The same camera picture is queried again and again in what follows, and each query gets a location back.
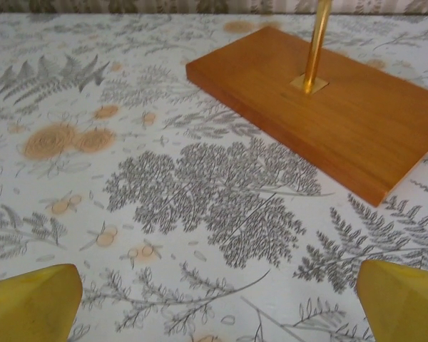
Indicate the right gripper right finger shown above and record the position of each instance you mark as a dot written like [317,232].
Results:
[406,306]

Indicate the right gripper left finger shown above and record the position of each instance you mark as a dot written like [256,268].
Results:
[28,306]

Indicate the golden stand on wooden base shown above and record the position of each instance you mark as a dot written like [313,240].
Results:
[342,124]

